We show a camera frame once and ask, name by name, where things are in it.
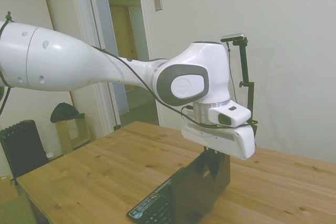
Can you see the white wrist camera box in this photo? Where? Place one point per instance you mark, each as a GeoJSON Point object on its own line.
{"type": "Point", "coordinates": [236, 115]}

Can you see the dark green hat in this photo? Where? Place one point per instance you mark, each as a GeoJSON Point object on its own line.
{"type": "Point", "coordinates": [65, 112]}

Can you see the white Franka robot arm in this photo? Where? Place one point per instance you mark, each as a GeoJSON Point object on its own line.
{"type": "Point", "coordinates": [65, 61]}

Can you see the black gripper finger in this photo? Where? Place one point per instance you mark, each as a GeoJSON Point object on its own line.
{"type": "Point", "coordinates": [216, 165]}
{"type": "Point", "coordinates": [209, 159]}

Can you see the grey exterior camera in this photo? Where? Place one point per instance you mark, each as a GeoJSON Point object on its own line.
{"type": "Point", "coordinates": [233, 37]}

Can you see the small cardboard box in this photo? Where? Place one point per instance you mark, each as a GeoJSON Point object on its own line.
{"type": "Point", "coordinates": [8, 190]}

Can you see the white door frame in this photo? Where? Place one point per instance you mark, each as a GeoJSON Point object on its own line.
{"type": "Point", "coordinates": [90, 37]}

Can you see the black radiator heater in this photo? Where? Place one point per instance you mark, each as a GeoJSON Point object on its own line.
{"type": "Point", "coordinates": [23, 148]}

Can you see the black camera stand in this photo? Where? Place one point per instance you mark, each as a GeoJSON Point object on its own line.
{"type": "Point", "coordinates": [245, 64]}

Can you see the metal wall switch plate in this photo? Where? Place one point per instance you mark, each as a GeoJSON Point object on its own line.
{"type": "Point", "coordinates": [157, 1]}

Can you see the black laptop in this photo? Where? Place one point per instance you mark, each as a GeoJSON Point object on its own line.
{"type": "Point", "coordinates": [194, 197]}

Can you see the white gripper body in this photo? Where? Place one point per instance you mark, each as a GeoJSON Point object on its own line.
{"type": "Point", "coordinates": [223, 138]}

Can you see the open wooden box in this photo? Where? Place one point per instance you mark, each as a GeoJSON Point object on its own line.
{"type": "Point", "coordinates": [64, 137]}

